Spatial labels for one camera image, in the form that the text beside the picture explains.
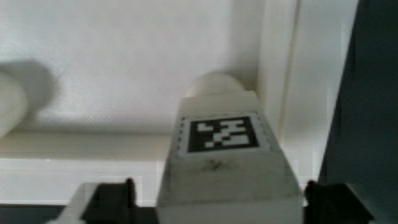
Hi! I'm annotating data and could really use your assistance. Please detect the white square tabletop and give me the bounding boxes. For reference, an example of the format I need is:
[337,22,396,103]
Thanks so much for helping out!
[0,0,358,205]

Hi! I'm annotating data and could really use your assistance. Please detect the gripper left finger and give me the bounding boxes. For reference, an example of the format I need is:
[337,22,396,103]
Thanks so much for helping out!
[49,178,138,224]

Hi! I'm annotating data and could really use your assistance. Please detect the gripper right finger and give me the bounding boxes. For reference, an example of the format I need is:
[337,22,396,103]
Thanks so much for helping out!
[303,181,374,224]

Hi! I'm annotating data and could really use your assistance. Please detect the white table leg with tag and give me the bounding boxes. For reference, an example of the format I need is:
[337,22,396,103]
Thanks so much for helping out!
[156,74,303,224]

